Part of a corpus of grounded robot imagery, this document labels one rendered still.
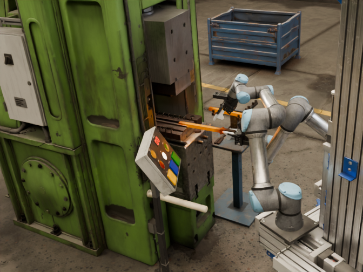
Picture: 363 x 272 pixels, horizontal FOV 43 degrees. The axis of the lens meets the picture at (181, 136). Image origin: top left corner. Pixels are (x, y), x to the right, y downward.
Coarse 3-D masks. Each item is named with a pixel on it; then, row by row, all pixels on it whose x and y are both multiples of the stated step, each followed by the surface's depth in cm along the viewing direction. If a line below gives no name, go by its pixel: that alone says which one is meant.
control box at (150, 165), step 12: (156, 132) 276; (144, 144) 264; (156, 144) 267; (168, 144) 282; (144, 156) 250; (156, 156) 259; (168, 156) 274; (144, 168) 254; (156, 168) 253; (168, 168) 265; (156, 180) 257; (168, 180) 257; (168, 192) 260
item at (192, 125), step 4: (180, 124) 323; (184, 124) 321; (188, 124) 319; (192, 124) 319; (196, 124) 318; (200, 128) 315; (204, 128) 314; (208, 128) 312; (212, 128) 310; (216, 128) 310; (220, 128) 308; (224, 128) 308; (220, 132) 307
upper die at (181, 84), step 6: (180, 78) 300; (186, 78) 307; (156, 84) 303; (162, 84) 301; (168, 84) 298; (174, 84) 296; (180, 84) 302; (186, 84) 308; (156, 90) 306; (162, 90) 303; (168, 90) 300; (174, 90) 298; (180, 90) 303
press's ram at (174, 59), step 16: (144, 16) 288; (160, 16) 284; (176, 16) 283; (160, 32) 277; (176, 32) 286; (160, 48) 282; (176, 48) 289; (160, 64) 288; (176, 64) 293; (192, 64) 311; (160, 80) 293
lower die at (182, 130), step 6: (156, 114) 342; (156, 120) 331; (174, 120) 328; (180, 120) 329; (186, 120) 329; (168, 126) 323; (174, 126) 322; (180, 126) 322; (186, 126) 319; (162, 132) 320; (168, 132) 318; (174, 132) 317; (180, 132) 316; (186, 132) 320; (192, 132) 328; (174, 138) 317; (180, 138) 315
